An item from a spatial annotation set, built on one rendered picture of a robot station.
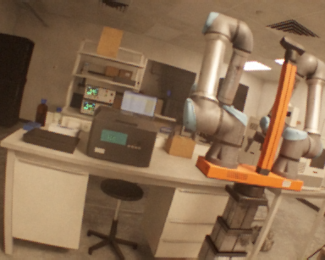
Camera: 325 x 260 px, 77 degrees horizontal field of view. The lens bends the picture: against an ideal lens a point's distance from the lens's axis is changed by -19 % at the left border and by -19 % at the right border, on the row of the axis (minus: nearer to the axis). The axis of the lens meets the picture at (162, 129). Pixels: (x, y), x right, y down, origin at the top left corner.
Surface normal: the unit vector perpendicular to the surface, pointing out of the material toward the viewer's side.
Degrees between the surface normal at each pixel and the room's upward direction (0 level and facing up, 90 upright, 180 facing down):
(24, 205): 90
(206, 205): 90
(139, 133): 90
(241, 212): 90
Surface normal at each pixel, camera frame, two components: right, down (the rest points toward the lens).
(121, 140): 0.26, 0.19
